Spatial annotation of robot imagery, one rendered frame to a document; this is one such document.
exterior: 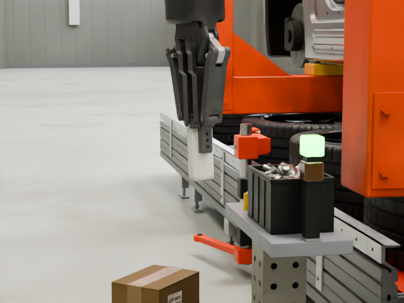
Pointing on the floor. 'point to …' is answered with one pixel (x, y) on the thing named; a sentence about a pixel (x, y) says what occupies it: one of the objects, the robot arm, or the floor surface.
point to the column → (278, 278)
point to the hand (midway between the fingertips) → (200, 153)
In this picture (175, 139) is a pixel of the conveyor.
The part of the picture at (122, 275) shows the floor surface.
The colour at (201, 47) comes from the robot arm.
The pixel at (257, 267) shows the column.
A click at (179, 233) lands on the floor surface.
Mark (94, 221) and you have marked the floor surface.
